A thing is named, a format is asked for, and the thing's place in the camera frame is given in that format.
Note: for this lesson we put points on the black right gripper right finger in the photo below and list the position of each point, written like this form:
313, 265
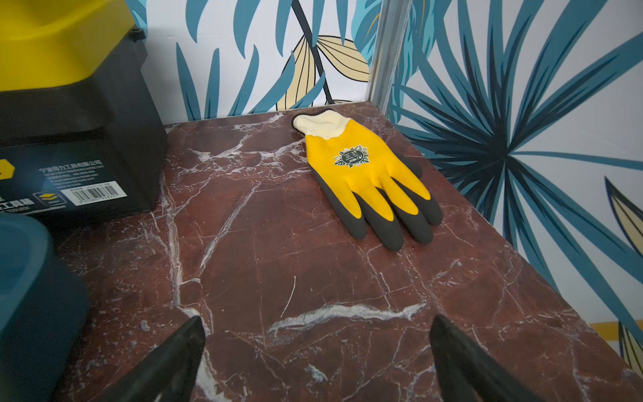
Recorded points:
465, 372

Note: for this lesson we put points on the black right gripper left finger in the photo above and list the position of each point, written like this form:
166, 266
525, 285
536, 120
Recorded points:
168, 373

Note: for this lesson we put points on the teal plastic tray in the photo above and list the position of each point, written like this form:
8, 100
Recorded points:
44, 306

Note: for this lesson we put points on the yellow white work glove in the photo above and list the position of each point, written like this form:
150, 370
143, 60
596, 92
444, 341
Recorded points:
367, 184

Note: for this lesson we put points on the yellow black toolbox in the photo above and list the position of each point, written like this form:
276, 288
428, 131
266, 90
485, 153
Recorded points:
81, 138

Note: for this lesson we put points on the aluminium corner post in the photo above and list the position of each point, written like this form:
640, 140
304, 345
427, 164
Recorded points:
394, 16

